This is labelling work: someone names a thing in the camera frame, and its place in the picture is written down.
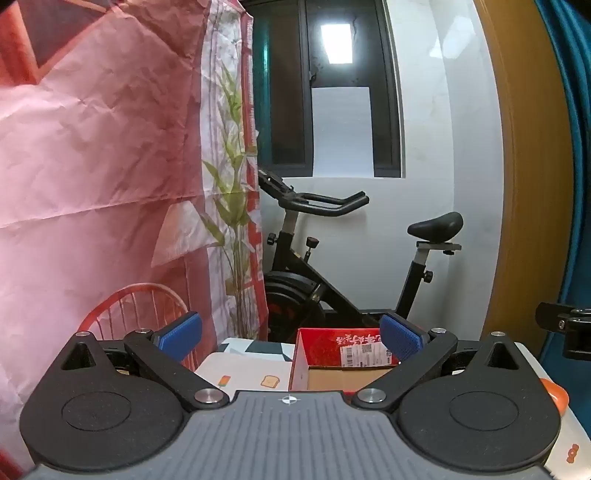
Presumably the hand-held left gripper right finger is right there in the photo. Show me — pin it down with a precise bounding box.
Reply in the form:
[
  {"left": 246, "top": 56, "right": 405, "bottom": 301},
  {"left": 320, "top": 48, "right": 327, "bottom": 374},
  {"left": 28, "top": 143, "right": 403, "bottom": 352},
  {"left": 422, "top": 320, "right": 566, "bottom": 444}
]
[{"left": 353, "top": 314, "right": 527, "bottom": 412}]

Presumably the red strawberry cardboard box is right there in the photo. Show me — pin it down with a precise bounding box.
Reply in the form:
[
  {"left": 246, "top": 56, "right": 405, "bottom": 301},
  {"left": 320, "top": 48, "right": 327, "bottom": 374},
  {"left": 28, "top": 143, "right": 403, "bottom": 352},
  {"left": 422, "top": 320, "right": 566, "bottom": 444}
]
[{"left": 288, "top": 328, "right": 404, "bottom": 393}]

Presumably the wooden door frame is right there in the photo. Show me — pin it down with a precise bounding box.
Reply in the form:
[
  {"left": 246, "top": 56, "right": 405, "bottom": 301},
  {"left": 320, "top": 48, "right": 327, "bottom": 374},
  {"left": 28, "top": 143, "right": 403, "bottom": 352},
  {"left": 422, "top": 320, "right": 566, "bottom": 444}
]
[{"left": 471, "top": 0, "right": 573, "bottom": 352}]

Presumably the printed white tablecloth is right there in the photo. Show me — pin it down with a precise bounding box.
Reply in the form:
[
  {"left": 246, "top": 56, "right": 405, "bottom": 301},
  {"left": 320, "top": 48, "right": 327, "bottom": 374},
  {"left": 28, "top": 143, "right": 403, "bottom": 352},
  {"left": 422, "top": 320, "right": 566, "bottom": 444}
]
[{"left": 194, "top": 337, "right": 591, "bottom": 480}]

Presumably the dark window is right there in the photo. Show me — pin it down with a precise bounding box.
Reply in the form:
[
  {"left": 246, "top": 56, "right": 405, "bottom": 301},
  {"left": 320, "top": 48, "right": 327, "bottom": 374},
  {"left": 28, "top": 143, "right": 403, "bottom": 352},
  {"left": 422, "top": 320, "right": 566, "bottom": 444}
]
[{"left": 252, "top": 0, "right": 407, "bottom": 178}]

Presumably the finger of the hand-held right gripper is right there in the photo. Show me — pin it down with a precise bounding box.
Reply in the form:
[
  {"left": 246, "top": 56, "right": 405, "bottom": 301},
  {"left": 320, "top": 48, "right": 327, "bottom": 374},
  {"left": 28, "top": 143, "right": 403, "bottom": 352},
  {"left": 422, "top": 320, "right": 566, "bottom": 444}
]
[{"left": 536, "top": 302, "right": 591, "bottom": 360}]

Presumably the teal curtain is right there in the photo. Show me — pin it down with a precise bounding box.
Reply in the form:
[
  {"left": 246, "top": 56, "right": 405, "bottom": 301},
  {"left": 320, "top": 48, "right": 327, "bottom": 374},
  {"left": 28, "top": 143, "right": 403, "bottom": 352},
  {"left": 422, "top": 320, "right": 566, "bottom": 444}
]
[{"left": 533, "top": 0, "right": 591, "bottom": 365}]

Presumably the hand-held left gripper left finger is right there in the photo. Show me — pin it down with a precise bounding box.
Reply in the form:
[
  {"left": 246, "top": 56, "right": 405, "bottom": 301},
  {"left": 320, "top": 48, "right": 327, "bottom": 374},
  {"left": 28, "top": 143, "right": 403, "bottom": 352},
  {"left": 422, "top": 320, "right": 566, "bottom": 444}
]
[{"left": 60, "top": 311, "right": 229, "bottom": 411}]

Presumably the orange plastic object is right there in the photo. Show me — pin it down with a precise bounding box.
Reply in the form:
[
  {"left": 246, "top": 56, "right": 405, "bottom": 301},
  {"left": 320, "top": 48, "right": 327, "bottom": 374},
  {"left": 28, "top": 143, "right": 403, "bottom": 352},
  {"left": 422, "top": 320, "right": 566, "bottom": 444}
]
[{"left": 540, "top": 376, "right": 570, "bottom": 418}]

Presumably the black exercise bike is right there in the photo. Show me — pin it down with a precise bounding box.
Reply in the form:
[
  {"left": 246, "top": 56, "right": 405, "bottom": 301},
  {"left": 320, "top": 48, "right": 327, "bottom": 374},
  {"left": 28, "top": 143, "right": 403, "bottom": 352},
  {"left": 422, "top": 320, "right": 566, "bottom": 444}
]
[{"left": 257, "top": 168, "right": 465, "bottom": 344}]

